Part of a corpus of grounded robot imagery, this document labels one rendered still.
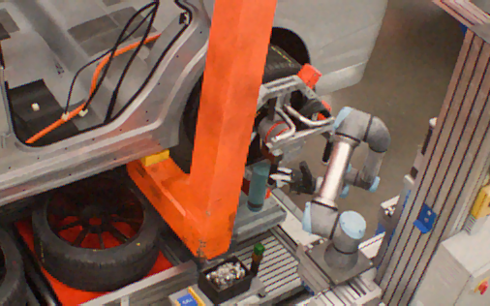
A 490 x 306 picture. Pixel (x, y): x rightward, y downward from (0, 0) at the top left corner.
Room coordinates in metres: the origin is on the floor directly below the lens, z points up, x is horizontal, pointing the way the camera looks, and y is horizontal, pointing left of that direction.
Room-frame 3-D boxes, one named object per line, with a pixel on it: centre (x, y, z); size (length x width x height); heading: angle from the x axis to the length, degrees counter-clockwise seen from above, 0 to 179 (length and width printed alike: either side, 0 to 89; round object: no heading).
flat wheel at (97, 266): (2.49, 0.65, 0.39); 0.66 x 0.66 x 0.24
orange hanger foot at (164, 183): (2.65, 0.32, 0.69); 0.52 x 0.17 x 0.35; 43
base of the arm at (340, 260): (2.20, -0.49, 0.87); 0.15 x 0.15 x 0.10
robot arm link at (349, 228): (2.20, -0.48, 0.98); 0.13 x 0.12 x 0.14; 77
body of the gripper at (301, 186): (2.64, -0.29, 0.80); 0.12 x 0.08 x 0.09; 88
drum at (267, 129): (2.88, -0.16, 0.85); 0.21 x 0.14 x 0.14; 43
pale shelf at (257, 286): (2.20, 0.00, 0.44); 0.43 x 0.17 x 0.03; 133
